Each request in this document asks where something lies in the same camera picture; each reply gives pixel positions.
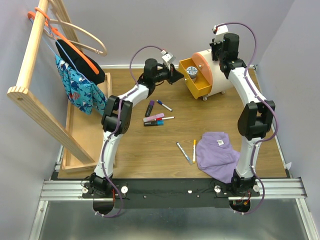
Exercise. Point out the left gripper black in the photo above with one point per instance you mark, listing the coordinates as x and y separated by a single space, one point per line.
173 75

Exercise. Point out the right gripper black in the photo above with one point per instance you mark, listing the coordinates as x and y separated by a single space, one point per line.
213 47

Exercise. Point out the round blue tin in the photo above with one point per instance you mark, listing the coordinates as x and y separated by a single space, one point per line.
192 71

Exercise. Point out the blue capped white marker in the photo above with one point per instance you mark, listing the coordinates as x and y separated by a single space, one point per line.
163 105

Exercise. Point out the purple black highlighter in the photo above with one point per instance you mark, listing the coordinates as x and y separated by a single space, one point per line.
149 108

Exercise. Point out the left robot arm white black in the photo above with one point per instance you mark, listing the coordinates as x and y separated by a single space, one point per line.
116 120

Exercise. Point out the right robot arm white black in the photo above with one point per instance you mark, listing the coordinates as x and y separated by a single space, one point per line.
256 118

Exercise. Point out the red capped white marker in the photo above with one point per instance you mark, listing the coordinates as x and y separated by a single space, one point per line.
164 118

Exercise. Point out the black blue capped highlighter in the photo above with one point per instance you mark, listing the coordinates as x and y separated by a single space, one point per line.
153 123

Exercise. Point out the pink highlighter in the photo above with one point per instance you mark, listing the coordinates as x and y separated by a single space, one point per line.
153 117

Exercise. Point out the yellow white pen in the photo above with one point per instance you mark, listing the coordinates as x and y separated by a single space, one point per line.
194 151

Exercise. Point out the black garment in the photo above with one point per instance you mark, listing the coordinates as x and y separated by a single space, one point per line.
69 55

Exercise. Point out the grey silver pen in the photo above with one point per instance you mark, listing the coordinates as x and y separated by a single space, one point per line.
184 153

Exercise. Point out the purple cloth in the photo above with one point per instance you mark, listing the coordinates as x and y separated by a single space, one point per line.
216 156

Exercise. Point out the blue shark pattern garment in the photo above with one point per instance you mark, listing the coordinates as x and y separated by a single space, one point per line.
82 93

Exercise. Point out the wooden tray base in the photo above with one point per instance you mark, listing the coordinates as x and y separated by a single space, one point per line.
87 130

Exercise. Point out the wooden hanger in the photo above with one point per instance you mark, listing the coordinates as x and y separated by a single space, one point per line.
62 19

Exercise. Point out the orange hanger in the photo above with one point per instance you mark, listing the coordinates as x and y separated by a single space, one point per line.
55 33

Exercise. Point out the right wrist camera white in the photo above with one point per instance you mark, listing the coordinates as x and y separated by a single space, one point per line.
221 32

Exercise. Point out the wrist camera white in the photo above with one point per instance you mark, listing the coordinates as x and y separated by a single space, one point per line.
167 57
221 32

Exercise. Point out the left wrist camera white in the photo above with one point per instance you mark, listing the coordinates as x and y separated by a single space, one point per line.
167 57

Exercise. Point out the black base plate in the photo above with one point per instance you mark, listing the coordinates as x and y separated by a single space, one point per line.
168 193

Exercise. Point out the aluminium rail frame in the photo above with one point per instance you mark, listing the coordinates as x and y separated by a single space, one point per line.
280 213

